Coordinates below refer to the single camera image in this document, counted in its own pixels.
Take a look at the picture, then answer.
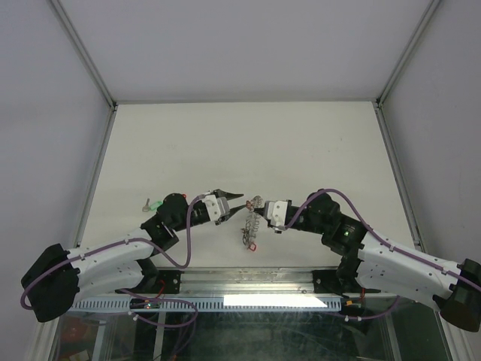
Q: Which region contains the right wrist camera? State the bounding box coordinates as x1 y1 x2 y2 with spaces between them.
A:
264 200 290 232

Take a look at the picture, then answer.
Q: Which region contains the aluminium mounting rail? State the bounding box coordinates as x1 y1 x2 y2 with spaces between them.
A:
48 265 452 300

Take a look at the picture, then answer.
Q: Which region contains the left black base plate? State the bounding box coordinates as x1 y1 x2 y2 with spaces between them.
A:
127 269 183 296

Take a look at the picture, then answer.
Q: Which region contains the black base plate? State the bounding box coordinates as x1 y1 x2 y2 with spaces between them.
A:
310 269 380 298
127 269 183 296

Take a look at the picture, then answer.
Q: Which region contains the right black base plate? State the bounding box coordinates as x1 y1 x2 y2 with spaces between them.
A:
310 269 380 298

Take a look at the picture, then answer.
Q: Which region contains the right aluminium frame post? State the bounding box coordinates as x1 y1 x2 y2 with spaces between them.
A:
375 0 443 108

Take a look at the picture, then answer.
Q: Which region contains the left aluminium frame post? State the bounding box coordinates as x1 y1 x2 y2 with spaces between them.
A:
47 0 117 110

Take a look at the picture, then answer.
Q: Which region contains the white slotted cable duct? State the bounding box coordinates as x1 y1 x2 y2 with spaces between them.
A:
70 293 342 314

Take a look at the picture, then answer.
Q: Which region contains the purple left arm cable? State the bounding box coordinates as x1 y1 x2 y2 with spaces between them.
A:
20 193 207 328

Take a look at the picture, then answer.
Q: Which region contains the aluminium frame post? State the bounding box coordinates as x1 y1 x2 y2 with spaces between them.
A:
47 0 117 110
375 0 443 108

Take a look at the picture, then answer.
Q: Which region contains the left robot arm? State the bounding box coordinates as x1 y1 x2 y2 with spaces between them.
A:
20 189 242 323

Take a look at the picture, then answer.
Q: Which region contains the green tag loose key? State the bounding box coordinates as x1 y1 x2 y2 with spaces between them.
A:
142 198 163 213

